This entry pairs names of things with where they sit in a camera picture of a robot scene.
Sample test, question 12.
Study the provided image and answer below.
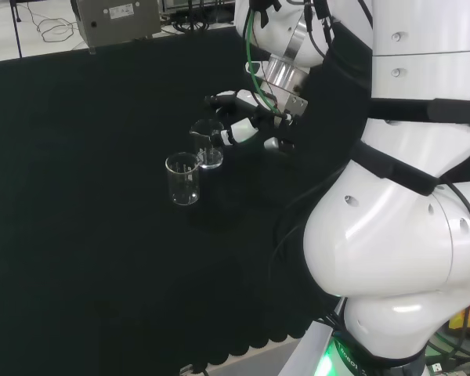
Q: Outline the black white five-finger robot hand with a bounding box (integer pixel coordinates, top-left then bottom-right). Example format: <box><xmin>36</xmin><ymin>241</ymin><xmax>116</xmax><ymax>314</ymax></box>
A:
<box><xmin>204</xmin><ymin>89</ymin><xmax>310</xmax><ymax>155</ymax></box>

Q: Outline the clear glass beaker with spout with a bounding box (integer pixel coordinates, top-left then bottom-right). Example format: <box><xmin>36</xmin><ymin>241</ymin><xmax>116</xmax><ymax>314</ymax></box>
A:
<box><xmin>189</xmin><ymin>119</ymin><xmax>225</xmax><ymax>171</ymax></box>
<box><xmin>164</xmin><ymin>152</ymin><xmax>201</xmax><ymax>207</ymax></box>

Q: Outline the grey metal box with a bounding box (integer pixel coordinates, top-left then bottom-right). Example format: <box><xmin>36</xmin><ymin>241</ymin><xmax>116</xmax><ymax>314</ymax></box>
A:
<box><xmin>70</xmin><ymin>0</ymin><xmax>163</xmax><ymax>51</ymax></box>

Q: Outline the black bench cloth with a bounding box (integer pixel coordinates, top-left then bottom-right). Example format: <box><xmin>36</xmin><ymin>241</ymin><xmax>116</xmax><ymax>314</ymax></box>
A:
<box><xmin>0</xmin><ymin>25</ymin><xmax>353</xmax><ymax>376</ymax></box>

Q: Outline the black tripod leg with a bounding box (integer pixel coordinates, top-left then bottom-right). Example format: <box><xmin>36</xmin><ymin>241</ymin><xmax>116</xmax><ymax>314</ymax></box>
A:
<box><xmin>10</xmin><ymin>0</ymin><xmax>24</xmax><ymax>59</ymax></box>

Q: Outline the yellow stop button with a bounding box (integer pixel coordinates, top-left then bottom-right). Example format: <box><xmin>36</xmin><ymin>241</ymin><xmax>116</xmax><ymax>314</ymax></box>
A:
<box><xmin>449</xmin><ymin>297</ymin><xmax>470</xmax><ymax>341</ymax></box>

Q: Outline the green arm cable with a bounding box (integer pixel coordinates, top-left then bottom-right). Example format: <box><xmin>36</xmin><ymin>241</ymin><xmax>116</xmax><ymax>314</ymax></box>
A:
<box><xmin>244</xmin><ymin>9</ymin><xmax>285</xmax><ymax>115</ymax></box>

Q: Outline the equipment rack with black cables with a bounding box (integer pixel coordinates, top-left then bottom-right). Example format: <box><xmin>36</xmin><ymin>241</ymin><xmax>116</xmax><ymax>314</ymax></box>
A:
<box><xmin>159</xmin><ymin>0</ymin><xmax>237</xmax><ymax>35</ymax></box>

